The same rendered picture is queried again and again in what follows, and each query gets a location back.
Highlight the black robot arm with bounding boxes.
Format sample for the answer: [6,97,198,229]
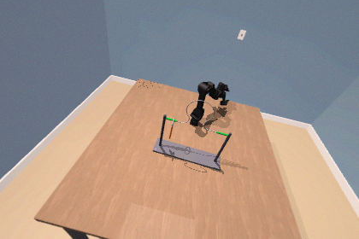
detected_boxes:
[190,82,226,126]

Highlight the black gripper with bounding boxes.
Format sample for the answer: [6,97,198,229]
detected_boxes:
[219,85,229,106]

